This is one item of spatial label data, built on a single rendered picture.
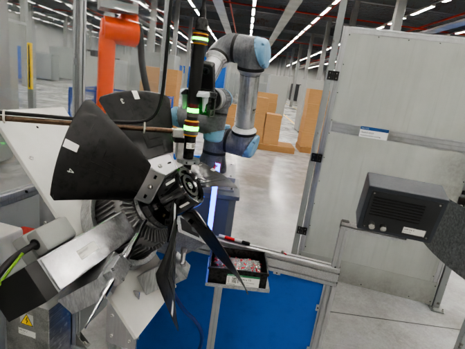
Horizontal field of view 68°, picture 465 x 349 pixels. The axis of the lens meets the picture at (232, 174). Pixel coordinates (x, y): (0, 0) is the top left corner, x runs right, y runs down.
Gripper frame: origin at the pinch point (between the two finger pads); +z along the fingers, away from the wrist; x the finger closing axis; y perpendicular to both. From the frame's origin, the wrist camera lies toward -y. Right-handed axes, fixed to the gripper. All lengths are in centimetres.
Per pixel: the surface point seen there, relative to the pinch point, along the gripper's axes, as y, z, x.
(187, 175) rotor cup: 22.6, 5.2, -3.5
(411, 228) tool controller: 37, -35, -75
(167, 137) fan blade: 14.3, -2.0, 6.5
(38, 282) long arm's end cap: 36, 47, 8
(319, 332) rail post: 91, -39, -53
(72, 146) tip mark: 13.1, 33.4, 11.5
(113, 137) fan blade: 11.7, 23.9, 8.2
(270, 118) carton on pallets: 63, -744, 76
